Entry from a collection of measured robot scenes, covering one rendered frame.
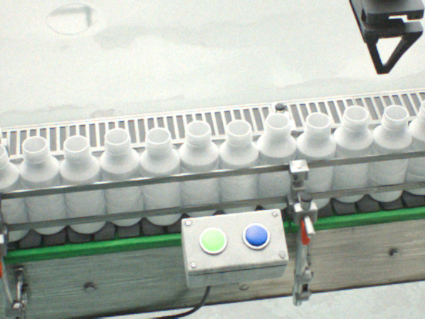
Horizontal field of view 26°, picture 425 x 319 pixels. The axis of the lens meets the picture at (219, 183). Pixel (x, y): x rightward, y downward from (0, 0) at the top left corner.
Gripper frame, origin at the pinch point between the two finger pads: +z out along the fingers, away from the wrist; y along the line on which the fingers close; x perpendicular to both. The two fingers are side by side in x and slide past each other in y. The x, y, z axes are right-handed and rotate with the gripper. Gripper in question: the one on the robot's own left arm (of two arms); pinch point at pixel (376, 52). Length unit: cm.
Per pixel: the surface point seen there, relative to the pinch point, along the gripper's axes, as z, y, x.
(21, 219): 35, -12, -48
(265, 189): 34.7, -13.5, -10.5
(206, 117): 139, -155, -6
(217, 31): 139, -204, 4
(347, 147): 27.6, -13.4, 1.8
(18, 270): 43, -9, -49
